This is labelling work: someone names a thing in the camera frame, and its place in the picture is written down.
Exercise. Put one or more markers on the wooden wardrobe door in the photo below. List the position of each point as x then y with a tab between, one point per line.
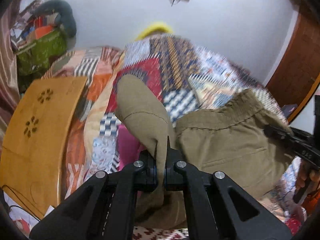
296	77

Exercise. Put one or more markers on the pink folded garment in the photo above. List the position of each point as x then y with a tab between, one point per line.
129	147

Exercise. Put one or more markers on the right hand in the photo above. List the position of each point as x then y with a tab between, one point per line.
312	198

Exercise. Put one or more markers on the grey plush pillow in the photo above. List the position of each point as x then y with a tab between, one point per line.
58	13

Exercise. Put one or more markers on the green patterned bag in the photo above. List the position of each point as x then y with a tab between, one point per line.
37	56

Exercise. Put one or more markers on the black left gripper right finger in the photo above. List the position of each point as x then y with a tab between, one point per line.
216	207

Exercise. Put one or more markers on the wooden bedside table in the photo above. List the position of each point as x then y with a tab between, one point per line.
33	147

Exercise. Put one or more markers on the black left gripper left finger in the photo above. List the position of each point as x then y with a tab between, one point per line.
103	207

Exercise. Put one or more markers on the yellow pillow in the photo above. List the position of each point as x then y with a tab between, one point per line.
154	28

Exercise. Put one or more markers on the orange box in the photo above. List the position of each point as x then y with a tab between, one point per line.
42	31

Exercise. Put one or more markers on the striped brown curtain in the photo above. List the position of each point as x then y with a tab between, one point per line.
9	87

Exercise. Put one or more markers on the olive khaki pants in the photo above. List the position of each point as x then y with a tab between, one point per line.
229	139

